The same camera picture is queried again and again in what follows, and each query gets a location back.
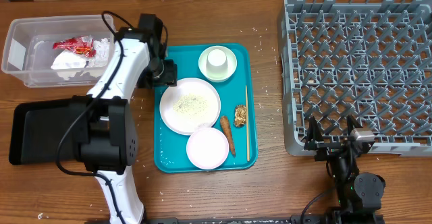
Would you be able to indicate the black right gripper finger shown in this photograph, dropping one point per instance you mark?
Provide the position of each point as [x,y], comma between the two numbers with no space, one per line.
[353,127]
[313,132]

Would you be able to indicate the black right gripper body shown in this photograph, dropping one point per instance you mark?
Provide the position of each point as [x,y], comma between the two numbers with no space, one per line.
[327,149]

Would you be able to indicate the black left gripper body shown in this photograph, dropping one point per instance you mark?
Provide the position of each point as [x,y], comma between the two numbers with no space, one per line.
[159,73]

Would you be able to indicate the white paper cup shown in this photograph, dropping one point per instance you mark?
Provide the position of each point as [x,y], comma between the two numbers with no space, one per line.
[216,63]

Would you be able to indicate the white tissue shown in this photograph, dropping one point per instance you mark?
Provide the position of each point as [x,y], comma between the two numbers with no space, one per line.
[101,56]

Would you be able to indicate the red snack wrapper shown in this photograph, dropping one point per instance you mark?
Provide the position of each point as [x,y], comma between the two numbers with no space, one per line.
[80,45]

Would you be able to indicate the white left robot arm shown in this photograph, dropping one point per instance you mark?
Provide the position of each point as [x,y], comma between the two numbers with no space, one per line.
[103,133]

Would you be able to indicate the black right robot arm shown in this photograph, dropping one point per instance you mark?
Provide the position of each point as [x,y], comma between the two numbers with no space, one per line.
[359,194]

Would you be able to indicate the grey dishwasher rack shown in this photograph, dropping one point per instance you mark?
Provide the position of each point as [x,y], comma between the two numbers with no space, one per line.
[370,59]

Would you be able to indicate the large white plate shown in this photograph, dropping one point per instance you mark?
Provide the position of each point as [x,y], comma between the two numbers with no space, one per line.
[192,104]

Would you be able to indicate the teal plastic tray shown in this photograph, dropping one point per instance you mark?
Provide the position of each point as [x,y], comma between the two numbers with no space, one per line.
[170,148]

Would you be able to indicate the light green bowl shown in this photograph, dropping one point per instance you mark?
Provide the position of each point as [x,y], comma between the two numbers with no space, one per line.
[231,63]

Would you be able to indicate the brown food scrap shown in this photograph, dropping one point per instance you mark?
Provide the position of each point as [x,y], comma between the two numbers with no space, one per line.
[240,114]

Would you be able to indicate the orange carrot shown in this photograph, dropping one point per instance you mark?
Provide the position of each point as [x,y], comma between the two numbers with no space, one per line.
[225,126]

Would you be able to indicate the wooden chopstick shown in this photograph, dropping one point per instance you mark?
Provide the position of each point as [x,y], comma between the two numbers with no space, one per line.
[247,126]

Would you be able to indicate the white crumpled napkin in bin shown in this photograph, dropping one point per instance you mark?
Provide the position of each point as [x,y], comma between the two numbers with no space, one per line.
[68,60]

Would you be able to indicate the clear plastic bin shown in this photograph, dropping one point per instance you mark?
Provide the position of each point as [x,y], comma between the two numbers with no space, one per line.
[28,52]

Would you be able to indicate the black plastic tray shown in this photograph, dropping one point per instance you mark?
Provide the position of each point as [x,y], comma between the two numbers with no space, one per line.
[38,130]

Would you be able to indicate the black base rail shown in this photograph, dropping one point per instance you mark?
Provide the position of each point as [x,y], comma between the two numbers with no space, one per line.
[294,219]

